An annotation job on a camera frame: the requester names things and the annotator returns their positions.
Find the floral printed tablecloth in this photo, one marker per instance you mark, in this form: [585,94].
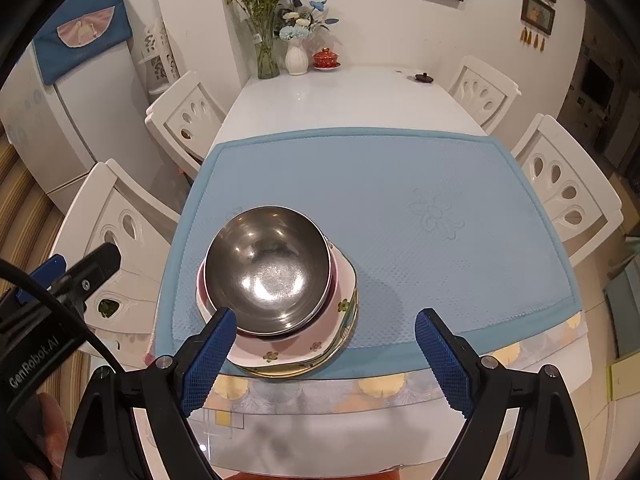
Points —
[380,390]

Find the dark wooden cabinet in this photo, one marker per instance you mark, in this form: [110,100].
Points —
[600,95]

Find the white ceramic vase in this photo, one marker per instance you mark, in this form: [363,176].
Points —
[296,60]

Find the green flower plate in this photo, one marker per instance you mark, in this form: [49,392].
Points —
[334,349]
[300,350]

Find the light blue table mat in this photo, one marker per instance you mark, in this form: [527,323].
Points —
[400,260]

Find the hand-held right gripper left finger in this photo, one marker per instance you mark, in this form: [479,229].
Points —
[207,360]

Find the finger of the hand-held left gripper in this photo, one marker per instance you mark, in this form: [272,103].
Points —
[92,272]
[42,277]

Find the small black lid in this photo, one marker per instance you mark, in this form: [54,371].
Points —
[423,77]

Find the white lattice shelf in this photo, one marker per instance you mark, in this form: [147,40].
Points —
[160,60]

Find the white dining chair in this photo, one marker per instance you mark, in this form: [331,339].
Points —
[482,92]
[565,185]
[187,115]
[110,220]

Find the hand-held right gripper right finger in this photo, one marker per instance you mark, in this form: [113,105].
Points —
[445,360]

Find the blue refrigerator cover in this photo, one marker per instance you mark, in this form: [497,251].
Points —
[75,55]

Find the person's left hand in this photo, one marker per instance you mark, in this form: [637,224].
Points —
[52,425]

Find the white refrigerator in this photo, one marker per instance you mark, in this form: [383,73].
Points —
[90,125]

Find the red rimmed saucer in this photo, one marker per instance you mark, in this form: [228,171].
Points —
[327,66]

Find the glass vase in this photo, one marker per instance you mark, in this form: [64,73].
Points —
[267,60]

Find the yellow hanging tassels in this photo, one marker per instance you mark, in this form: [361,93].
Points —
[532,39]

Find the magenta steel bowl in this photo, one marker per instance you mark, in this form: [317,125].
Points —
[270,270]

